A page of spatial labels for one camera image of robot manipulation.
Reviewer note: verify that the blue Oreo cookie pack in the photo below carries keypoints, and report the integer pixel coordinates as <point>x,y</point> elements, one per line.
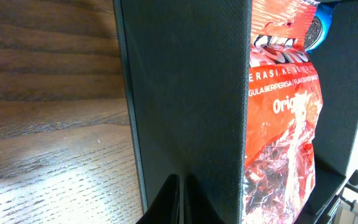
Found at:
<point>319,27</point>

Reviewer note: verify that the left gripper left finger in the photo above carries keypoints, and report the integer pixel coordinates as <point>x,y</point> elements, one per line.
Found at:
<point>165,208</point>

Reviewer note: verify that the black cardboard box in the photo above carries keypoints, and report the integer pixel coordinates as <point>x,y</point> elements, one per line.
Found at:
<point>186,74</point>

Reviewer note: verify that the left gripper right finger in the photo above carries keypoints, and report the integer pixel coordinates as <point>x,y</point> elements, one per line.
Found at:
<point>197,207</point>

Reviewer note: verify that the black stand in background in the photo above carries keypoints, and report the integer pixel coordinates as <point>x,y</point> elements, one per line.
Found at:
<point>357,189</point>

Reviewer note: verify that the red dried fruit bag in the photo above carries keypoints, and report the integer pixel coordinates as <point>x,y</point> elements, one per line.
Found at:
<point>284,103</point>

